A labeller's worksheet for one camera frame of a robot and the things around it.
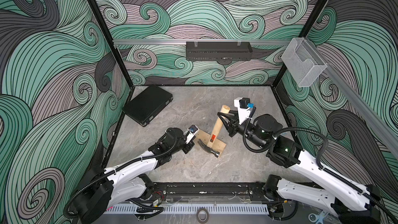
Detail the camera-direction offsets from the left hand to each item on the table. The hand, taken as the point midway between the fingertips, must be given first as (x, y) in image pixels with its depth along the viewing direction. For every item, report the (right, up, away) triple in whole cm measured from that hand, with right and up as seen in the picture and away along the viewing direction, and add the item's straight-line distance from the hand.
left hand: (193, 134), depth 81 cm
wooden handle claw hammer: (+10, +8, -18) cm, 22 cm away
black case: (-33, +14, +23) cm, 43 cm away
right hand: (+10, +13, -21) cm, 27 cm away
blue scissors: (+54, -33, -15) cm, 66 cm away
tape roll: (+2, -31, -15) cm, 35 cm away
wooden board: (+14, -8, +4) cm, 17 cm away
